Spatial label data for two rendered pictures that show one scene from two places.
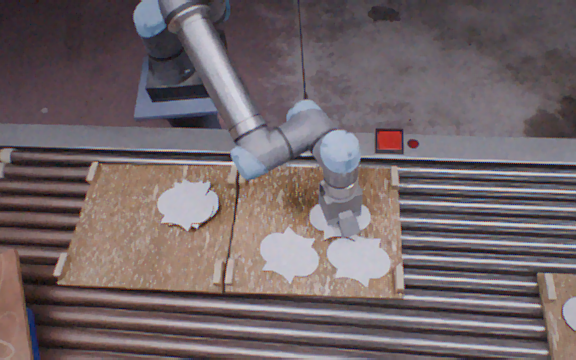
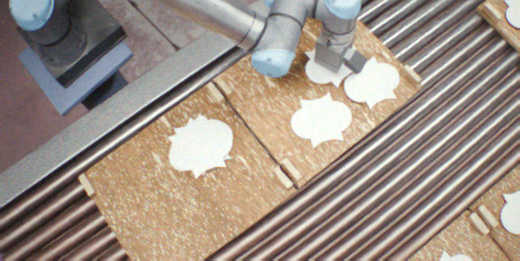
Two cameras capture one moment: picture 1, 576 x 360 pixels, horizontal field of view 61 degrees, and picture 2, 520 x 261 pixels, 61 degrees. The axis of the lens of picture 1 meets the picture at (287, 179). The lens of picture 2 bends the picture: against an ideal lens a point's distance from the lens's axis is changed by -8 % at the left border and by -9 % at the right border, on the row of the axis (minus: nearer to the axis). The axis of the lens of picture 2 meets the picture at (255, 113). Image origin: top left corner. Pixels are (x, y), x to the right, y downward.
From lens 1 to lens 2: 0.47 m
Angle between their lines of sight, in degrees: 20
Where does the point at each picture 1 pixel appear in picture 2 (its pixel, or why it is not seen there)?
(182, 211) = (204, 154)
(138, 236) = (182, 205)
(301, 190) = not seen: hidden behind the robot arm
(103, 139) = (59, 152)
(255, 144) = (275, 38)
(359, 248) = (367, 74)
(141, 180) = (135, 159)
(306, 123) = not seen: outside the picture
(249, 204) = (250, 106)
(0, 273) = not seen: outside the picture
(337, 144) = not seen: outside the picture
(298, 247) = (323, 109)
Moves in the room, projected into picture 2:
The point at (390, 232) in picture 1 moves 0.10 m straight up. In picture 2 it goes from (374, 46) to (381, 27)
